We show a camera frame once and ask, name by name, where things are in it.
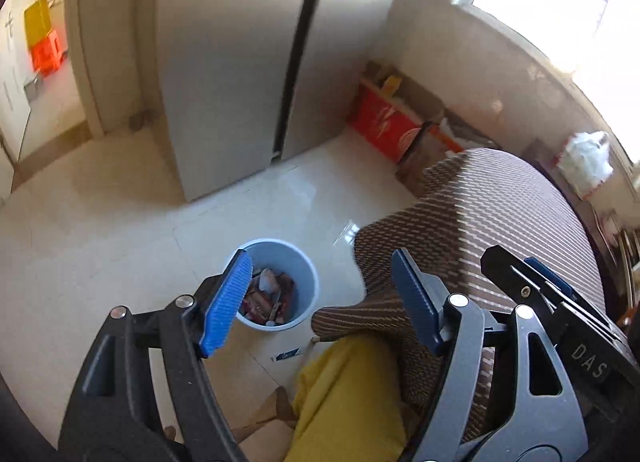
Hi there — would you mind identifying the red cardboard box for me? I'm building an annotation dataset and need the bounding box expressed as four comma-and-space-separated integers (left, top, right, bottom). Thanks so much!
347, 60, 426, 165

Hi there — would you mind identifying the yellow plastic crate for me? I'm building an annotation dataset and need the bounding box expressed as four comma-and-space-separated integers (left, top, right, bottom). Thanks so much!
24, 0, 55, 48

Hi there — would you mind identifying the white door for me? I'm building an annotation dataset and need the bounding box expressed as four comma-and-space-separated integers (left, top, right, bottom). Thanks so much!
0, 0, 33, 163

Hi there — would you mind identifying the brown polka dot tablecloth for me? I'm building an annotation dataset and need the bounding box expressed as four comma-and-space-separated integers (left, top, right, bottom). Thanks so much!
311, 148, 631, 448

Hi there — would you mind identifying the light blue plastic bin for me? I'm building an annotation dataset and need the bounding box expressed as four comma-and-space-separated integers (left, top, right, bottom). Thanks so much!
222, 239, 320, 333

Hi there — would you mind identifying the pile of wrappers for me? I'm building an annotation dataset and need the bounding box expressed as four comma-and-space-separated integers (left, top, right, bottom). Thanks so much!
239, 267, 297, 327

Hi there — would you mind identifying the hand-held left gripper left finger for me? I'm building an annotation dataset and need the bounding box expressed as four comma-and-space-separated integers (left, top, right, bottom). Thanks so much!
59, 248, 253, 462

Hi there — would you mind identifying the silver double door refrigerator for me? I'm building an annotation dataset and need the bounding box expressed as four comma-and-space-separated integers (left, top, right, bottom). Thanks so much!
155, 0, 421, 203

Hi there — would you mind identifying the person's yellow trouser leg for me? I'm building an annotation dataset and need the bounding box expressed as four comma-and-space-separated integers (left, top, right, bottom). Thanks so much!
285, 332, 416, 462

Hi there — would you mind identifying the large white plastic bag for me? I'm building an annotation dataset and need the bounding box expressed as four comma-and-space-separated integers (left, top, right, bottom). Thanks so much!
557, 131, 615, 200

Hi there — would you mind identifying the open brown cardboard box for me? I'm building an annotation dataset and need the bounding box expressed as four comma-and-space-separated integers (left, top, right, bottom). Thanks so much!
395, 107, 506, 183

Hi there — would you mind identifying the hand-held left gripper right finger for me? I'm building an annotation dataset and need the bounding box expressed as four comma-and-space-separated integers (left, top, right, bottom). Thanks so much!
391, 248, 588, 462

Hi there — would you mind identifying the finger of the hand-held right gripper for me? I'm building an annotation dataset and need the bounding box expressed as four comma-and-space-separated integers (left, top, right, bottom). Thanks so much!
524, 257, 583, 301
480, 245, 566, 315

